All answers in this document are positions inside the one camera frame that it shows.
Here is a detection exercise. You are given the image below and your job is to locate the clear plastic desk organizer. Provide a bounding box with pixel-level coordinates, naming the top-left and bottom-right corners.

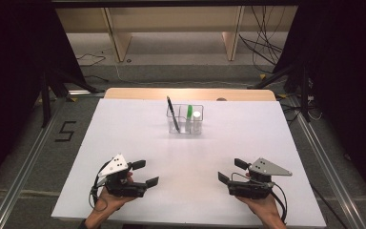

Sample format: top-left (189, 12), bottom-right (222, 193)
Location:
top-left (166, 103), bottom-right (205, 135)

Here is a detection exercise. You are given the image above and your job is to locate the light wooden shelf unit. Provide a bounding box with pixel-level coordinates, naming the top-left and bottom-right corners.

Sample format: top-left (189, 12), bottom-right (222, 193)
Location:
top-left (56, 6), bottom-right (298, 63)

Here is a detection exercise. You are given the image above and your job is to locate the person's left hand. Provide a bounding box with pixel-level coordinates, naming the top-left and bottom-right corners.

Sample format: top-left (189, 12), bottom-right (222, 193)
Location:
top-left (90, 186), bottom-right (136, 221)

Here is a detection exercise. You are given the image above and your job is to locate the black floor cable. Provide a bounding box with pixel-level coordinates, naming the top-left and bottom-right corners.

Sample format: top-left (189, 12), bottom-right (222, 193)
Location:
top-left (77, 52), bottom-right (107, 67)

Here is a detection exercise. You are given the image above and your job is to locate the bundle of black cables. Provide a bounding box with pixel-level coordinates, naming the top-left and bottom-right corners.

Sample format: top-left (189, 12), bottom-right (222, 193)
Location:
top-left (238, 6), bottom-right (287, 74)

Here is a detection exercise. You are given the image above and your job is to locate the black curtain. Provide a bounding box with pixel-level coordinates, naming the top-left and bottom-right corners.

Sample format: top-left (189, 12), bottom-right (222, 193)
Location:
top-left (273, 0), bottom-right (366, 209)
top-left (0, 0), bottom-right (87, 196)

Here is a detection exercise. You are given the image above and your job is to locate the black tripod stand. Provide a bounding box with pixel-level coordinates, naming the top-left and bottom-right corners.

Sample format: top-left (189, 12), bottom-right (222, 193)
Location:
top-left (247, 60), bottom-right (314, 123)
top-left (39, 68), bottom-right (106, 128)

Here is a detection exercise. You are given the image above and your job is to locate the black pen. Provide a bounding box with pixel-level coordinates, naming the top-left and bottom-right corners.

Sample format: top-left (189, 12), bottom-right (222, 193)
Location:
top-left (166, 95), bottom-right (181, 134)

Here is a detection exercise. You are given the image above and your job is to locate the person's right hand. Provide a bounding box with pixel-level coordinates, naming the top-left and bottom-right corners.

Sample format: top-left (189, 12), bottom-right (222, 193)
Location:
top-left (234, 194), bottom-right (285, 223)

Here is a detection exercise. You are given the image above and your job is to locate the green highlighter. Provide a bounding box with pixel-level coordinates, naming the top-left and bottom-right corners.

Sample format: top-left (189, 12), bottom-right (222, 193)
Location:
top-left (185, 104), bottom-right (194, 133)

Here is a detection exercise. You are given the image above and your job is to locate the right hand-held gripper cable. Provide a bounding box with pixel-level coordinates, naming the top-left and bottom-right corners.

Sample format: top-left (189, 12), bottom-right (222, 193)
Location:
top-left (271, 182), bottom-right (289, 224)

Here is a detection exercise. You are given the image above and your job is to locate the white cylindrical tube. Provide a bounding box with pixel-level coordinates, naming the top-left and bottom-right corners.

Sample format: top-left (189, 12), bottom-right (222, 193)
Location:
top-left (193, 111), bottom-right (202, 134)

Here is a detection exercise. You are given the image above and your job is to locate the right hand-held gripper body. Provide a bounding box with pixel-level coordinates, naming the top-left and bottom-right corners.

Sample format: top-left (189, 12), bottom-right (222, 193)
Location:
top-left (228, 157), bottom-right (294, 200)

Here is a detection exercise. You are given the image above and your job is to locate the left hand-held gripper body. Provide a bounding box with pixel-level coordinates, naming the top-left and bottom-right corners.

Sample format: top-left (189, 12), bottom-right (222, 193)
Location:
top-left (97, 154), bottom-right (150, 198)

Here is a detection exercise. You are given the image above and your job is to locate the aluminium floor rail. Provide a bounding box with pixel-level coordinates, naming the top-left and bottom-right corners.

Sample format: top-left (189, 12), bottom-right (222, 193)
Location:
top-left (287, 94), bottom-right (366, 229)
top-left (0, 94), bottom-right (70, 229)

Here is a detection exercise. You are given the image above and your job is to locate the white board mat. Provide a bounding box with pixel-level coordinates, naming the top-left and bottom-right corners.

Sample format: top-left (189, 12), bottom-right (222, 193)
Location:
top-left (51, 97), bottom-right (328, 228)

